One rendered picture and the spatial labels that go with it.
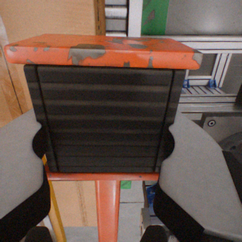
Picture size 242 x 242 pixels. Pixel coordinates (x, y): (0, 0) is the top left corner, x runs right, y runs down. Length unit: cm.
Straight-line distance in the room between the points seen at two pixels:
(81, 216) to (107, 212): 147
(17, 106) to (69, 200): 109
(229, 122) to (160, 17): 105
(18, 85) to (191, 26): 121
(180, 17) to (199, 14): 13
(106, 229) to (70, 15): 36
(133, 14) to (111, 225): 69
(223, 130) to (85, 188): 109
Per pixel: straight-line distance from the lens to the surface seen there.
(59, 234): 52
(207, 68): 132
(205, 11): 147
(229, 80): 143
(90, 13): 40
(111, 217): 19
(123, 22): 86
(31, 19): 43
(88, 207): 154
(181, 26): 142
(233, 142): 45
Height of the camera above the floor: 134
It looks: 58 degrees down
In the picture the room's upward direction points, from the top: 177 degrees clockwise
